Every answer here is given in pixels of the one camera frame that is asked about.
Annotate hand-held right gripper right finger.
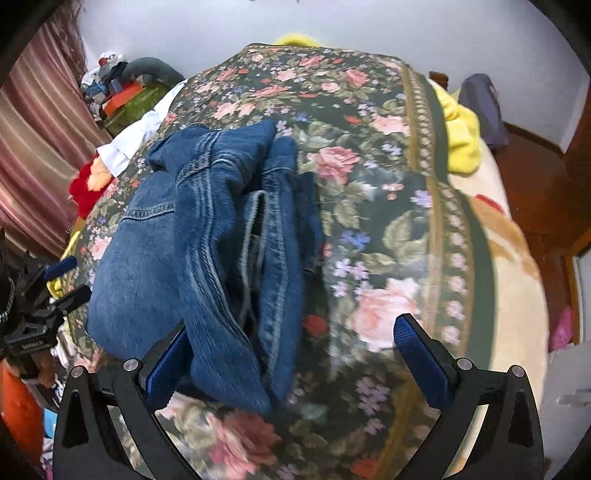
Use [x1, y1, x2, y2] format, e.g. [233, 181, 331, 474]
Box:
[393, 313, 546, 480]

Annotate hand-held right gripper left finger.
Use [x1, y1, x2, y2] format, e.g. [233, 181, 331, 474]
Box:
[53, 320, 199, 480]

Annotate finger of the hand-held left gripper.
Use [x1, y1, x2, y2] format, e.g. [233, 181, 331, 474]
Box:
[18, 256, 79, 298]
[25, 284, 93, 321]

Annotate blue denim jacket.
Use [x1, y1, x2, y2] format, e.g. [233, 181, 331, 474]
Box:
[85, 119, 326, 416]

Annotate pile of clothes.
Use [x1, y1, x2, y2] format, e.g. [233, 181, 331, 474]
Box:
[81, 51, 130, 116]

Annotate orange cushion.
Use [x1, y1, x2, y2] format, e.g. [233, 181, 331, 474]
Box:
[0, 364, 44, 462]

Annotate red plush toy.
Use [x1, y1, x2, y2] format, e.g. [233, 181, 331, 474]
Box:
[69, 152, 121, 220]

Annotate cream printed blanket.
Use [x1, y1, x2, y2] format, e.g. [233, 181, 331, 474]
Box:
[448, 138, 555, 480]

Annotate striped pink curtain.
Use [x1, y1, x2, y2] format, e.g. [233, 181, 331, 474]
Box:
[0, 9, 112, 259]

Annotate pink plastic object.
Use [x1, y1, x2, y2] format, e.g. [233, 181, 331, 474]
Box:
[549, 307, 578, 352]

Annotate white cloth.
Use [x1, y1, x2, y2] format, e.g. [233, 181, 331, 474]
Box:
[97, 78, 188, 178]

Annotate dark floral blanket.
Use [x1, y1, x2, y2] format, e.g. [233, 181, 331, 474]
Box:
[60, 42, 497, 480]

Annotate orange box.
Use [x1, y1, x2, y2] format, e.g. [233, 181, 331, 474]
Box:
[102, 83, 144, 116]

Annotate grey plush cushion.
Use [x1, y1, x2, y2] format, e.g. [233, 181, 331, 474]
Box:
[122, 56, 185, 86]

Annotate yellow fleece blanket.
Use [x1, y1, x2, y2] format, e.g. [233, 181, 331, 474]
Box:
[48, 31, 482, 298]

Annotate purple grey bag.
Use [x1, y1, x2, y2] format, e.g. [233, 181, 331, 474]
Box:
[457, 74, 509, 151]

